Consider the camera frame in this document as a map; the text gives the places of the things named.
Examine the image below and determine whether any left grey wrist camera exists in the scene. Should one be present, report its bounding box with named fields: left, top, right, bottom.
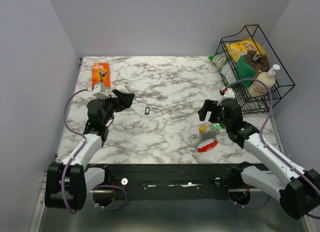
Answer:
left=92, top=82, right=108, bottom=100

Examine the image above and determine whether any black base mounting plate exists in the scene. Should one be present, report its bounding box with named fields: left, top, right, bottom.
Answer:
left=82, top=163, right=273, bottom=201

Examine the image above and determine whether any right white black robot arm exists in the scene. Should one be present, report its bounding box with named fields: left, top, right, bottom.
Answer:
left=197, top=98, right=320, bottom=219

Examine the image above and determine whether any red white keyring carabiner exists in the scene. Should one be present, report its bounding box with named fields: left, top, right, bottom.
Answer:
left=197, top=139, right=218, bottom=153

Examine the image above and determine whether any orange razor box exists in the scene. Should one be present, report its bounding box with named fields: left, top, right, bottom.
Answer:
left=92, top=62, right=111, bottom=89

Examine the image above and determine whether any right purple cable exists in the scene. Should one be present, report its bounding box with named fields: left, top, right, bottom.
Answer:
left=224, top=78, right=320, bottom=219

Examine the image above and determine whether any yellow tagged key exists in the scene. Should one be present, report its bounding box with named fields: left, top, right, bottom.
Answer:
left=198, top=126, right=208, bottom=131

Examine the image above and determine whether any black wire basket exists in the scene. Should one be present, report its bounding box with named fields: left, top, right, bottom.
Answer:
left=215, top=25, right=295, bottom=114

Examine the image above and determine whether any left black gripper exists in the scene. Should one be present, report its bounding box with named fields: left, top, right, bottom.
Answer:
left=96, top=89, right=134, bottom=126

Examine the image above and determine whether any brown crumpled cloth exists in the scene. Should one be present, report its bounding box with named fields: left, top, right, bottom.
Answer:
left=243, top=50, right=270, bottom=72

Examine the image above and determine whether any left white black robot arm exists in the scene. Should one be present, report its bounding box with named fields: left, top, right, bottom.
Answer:
left=44, top=86, right=135, bottom=214

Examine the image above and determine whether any cream lotion pump bottle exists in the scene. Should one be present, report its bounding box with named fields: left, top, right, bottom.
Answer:
left=248, top=64, right=281, bottom=97

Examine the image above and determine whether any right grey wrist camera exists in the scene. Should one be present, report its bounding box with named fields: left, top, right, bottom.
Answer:
left=217, top=87, right=236, bottom=106

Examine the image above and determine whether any yellow chips bag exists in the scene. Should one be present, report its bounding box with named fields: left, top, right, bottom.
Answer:
left=224, top=38, right=269, bottom=63

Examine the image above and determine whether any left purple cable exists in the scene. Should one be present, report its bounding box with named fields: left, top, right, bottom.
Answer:
left=59, top=88, right=95, bottom=215

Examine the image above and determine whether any purple cable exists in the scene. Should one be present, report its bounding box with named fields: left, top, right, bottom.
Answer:
left=59, top=88, right=95, bottom=215
left=224, top=78, right=320, bottom=219

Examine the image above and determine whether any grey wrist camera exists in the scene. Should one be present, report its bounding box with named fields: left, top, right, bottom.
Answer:
left=92, top=82, right=108, bottom=100
left=217, top=87, right=236, bottom=106

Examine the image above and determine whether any small black key fob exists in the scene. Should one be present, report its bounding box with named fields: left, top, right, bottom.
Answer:
left=144, top=107, right=151, bottom=115

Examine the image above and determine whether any green white snack bag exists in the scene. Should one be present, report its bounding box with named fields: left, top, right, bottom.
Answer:
left=208, top=53, right=236, bottom=84

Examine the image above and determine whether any green tagged key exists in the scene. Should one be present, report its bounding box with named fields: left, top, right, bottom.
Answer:
left=214, top=124, right=223, bottom=130

